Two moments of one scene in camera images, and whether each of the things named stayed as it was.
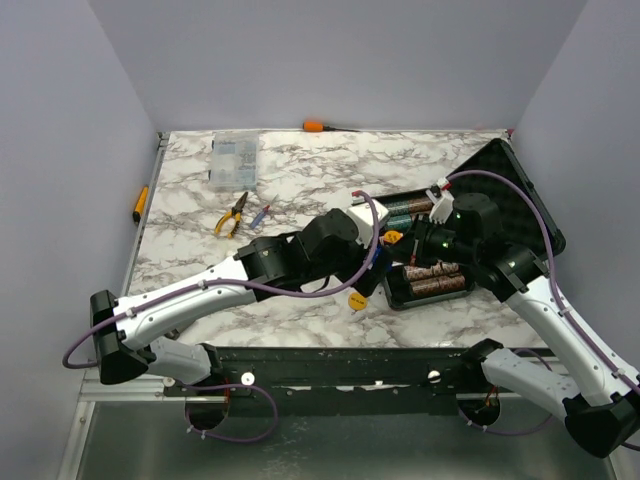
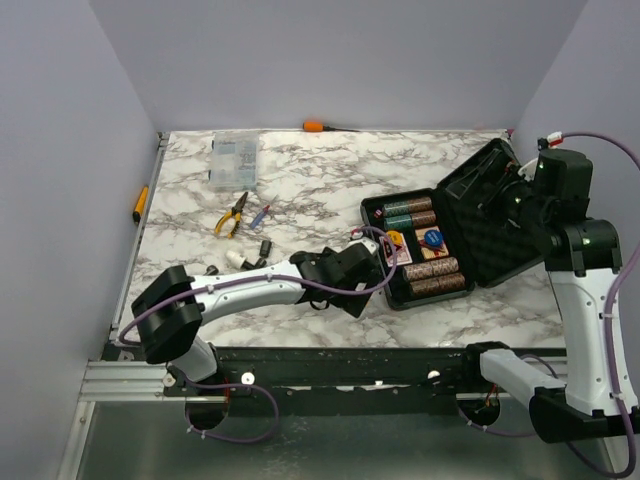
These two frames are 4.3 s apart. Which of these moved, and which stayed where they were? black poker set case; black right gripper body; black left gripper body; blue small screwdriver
Moved: black right gripper body; black left gripper body
Stayed: black poker set case; blue small screwdriver
